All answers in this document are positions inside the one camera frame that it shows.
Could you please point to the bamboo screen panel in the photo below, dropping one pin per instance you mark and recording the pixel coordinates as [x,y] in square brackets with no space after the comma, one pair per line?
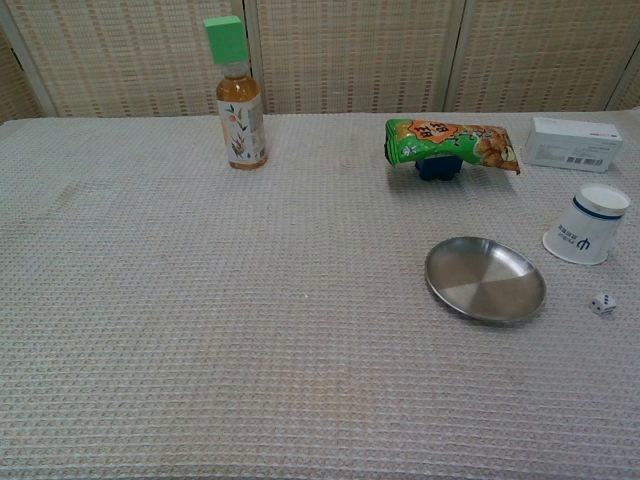
[17,85]
[350,55]
[629,92]
[125,55]
[545,55]

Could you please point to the green foam block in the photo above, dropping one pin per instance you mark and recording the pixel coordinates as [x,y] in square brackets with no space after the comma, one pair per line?
[226,40]

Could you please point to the white die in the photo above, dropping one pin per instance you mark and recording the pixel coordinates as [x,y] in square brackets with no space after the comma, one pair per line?
[602,303]

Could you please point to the white carton box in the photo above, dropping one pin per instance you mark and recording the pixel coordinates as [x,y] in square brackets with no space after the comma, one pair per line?
[570,145]

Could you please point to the white round object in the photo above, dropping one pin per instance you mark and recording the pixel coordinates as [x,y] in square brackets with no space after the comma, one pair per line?
[575,230]

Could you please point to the green snack bag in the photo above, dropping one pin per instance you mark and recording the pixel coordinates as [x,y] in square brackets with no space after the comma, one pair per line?
[450,137]

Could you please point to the dark blue toy block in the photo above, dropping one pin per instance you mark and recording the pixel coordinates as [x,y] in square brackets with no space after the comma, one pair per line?
[437,171]

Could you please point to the round silver metal bowl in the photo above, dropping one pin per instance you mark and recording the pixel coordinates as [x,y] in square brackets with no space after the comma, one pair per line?
[485,280]

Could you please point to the amber tea bottle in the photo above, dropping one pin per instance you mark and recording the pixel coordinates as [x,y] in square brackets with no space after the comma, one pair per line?
[240,130]

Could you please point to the beige woven tablecloth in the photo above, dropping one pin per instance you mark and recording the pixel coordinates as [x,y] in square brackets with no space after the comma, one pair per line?
[200,300]

